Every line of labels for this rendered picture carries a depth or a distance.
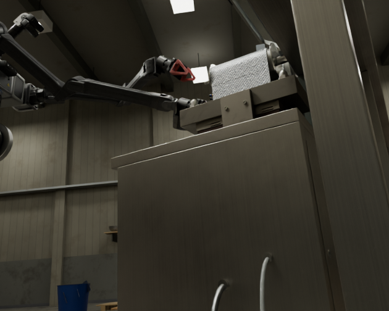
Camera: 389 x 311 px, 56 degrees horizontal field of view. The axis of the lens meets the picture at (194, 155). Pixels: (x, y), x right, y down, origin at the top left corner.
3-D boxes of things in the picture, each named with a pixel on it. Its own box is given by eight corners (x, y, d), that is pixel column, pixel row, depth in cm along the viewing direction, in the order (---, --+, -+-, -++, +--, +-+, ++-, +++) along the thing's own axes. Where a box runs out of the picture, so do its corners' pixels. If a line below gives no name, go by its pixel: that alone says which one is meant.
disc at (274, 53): (284, 84, 147) (278, 50, 150) (286, 84, 146) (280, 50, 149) (273, 73, 134) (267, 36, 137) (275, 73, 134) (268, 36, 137)
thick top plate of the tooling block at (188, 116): (203, 139, 138) (202, 124, 140) (310, 111, 120) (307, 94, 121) (179, 126, 125) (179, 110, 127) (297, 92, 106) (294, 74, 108)
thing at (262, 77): (216, 130, 141) (212, 87, 147) (275, 114, 130) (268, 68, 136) (215, 129, 141) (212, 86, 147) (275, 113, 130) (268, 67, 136)
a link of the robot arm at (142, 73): (120, 105, 205) (120, 86, 207) (131, 106, 208) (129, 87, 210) (148, 75, 168) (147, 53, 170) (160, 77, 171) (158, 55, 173)
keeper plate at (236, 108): (225, 131, 115) (222, 99, 119) (255, 123, 111) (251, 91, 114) (222, 129, 113) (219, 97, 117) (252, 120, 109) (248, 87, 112)
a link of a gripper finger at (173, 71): (181, 78, 155) (166, 71, 160) (189, 84, 161) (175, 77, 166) (189, 63, 154) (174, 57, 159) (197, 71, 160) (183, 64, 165)
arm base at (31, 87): (34, 110, 199) (36, 91, 202) (49, 108, 198) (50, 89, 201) (25, 103, 190) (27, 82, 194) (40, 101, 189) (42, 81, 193)
